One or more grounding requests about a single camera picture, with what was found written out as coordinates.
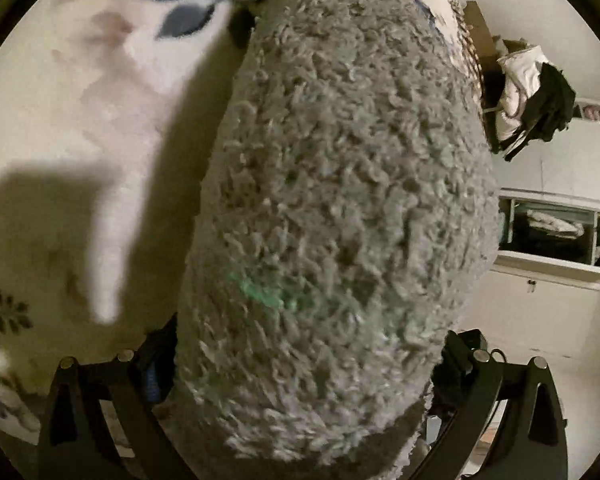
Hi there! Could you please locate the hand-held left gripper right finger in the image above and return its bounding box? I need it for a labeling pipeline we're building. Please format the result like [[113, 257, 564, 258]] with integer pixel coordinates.
[[410, 329, 570, 480]]

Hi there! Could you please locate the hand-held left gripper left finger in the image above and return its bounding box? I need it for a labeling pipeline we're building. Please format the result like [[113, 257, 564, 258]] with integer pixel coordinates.
[[37, 310, 192, 480]]

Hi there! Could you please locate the grey fluffy towel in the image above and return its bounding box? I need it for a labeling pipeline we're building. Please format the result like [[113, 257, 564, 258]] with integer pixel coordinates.
[[172, 0, 503, 480]]

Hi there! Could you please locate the white wardrobe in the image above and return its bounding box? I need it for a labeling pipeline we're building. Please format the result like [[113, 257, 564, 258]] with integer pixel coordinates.
[[487, 97, 600, 301]]

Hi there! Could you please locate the floral bed sheet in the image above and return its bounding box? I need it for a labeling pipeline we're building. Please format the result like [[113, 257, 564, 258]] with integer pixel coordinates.
[[0, 0, 483, 448]]

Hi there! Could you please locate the black garment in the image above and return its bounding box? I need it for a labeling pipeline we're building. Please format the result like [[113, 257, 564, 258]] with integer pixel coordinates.
[[505, 62, 578, 161]]

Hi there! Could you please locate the pile of white clothes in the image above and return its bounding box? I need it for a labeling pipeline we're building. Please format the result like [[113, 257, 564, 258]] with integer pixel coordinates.
[[495, 45, 546, 143]]

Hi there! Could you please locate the brown checkered cloth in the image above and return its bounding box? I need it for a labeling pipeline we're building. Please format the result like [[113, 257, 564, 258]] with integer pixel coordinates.
[[450, 0, 485, 96]]

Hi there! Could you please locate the brown cardboard box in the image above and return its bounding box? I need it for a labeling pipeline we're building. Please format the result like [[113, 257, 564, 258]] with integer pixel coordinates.
[[462, 0, 506, 61]]

